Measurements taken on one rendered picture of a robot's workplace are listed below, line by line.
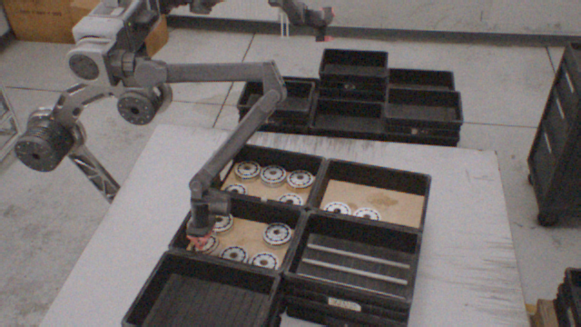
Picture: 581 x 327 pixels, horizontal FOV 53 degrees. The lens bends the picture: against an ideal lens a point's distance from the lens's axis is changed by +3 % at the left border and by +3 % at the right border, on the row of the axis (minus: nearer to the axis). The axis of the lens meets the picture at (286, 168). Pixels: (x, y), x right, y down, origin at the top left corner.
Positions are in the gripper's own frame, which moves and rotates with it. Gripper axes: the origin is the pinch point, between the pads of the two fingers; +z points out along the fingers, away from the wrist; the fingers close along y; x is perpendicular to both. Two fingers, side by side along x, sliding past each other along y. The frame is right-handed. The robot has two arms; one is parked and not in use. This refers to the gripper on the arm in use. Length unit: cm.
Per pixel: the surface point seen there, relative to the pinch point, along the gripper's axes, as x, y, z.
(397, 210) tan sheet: -60, 40, 2
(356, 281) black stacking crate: -53, 3, 4
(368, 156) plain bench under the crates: -42, 84, 13
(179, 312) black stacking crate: -2.3, -24.1, 6.9
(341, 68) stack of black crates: -5, 192, 29
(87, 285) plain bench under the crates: 39.7, -14.4, 20.2
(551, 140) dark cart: -126, 155, 32
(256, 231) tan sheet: -13.8, 14.9, 4.3
